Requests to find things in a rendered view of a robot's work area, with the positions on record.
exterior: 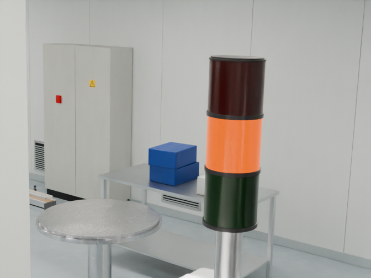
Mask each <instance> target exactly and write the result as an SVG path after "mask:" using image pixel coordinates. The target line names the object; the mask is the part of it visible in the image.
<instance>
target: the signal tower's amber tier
mask: <svg viewBox="0 0 371 278"><path fill-rule="evenodd" d="M262 119H263V118H262ZM262 119H258V120H224V119H217V118H213V117H209V116H208V117H207V132H206V161H205V166H206V167H207V168H208V169H211V170H214V171H217V172H224V173H251V172H255V171H258V170H259V169H260V159H261V139H262Z"/></svg>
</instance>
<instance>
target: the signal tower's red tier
mask: <svg viewBox="0 0 371 278"><path fill-rule="evenodd" d="M265 69H266V62H265V61H264V62H227V61H215V60H211V59H210V60H209V88H208V112H210V113H213V114H220V115H231V116H254V115H261V114H263V100H264V80H265Z"/></svg>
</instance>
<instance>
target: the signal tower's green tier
mask: <svg viewBox="0 0 371 278"><path fill-rule="evenodd" d="M258 189H259V175H256V176H253V177H245V178H231V177H221V176H217V175H212V174H209V173H207V172H205V190H204V218H203V219H204V221H205V222H206V223H208V224H210V225H212V226H216V227H221V228H247V227H251V226H253V225H255V224H256V223H257V209H258Z"/></svg>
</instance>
